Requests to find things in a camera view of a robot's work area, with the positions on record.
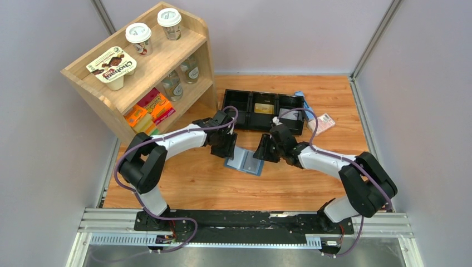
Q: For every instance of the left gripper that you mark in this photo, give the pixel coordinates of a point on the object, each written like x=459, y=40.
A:
x=228, y=152

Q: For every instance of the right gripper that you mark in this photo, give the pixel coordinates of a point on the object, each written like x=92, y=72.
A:
x=262, y=153

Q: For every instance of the teal leather card holder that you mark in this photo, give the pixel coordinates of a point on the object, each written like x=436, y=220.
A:
x=244, y=161

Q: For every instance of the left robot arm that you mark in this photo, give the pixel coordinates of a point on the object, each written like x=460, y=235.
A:
x=140, y=168

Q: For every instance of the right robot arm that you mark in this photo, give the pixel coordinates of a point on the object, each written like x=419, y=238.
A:
x=367, y=185

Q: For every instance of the gold card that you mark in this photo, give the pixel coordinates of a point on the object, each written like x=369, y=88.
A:
x=263, y=108

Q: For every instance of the silver VIP card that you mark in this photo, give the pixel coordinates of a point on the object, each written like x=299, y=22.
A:
x=288, y=114

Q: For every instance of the pink card box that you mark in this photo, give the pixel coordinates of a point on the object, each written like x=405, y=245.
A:
x=325, y=122

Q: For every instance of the black bin middle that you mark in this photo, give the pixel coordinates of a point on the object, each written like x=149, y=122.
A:
x=257, y=121

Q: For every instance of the black bin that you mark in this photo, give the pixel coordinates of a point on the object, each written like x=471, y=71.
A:
x=257, y=121
x=291, y=102
x=240, y=100

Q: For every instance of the black bin right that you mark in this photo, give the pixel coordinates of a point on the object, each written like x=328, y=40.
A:
x=291, y=102

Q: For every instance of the black bin left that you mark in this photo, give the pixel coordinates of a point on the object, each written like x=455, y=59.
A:
x=240, y=100

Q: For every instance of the light blue box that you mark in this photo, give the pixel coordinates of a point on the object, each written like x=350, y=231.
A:
x=308, y=110

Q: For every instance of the red orange sponge pack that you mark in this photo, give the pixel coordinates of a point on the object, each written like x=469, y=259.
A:
x=157, y=105

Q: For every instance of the glass bottle left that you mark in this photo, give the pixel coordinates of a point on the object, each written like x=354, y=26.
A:
x=172, y=86

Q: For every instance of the glass bottle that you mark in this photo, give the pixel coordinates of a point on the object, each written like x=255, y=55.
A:
x=189, y=68
x=172, y=86

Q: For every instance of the glass bottle right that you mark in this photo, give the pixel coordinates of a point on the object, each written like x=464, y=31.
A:
x=189, y=68

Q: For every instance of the colourful sponge stack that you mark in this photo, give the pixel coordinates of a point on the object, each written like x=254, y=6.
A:
x=141, y=121

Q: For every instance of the wooden shelf unit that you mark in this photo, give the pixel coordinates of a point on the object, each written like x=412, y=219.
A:
x=111, y=106

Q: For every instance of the Chobani yogurt pack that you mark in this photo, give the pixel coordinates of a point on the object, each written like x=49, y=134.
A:
x=112, y=66

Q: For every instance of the white lidded cup right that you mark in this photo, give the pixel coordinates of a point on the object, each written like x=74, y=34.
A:
x=169, y=19

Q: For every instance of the white lidded cup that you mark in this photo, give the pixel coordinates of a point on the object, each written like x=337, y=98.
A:
x=139, y=35
x=169, y=19

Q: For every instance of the white lidded cup left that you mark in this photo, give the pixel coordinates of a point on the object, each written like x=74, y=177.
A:
x=139, y=35

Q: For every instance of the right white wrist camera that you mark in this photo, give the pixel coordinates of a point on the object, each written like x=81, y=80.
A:
x=275, y=121

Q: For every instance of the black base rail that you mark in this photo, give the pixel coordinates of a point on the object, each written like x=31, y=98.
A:
x=241, y=227

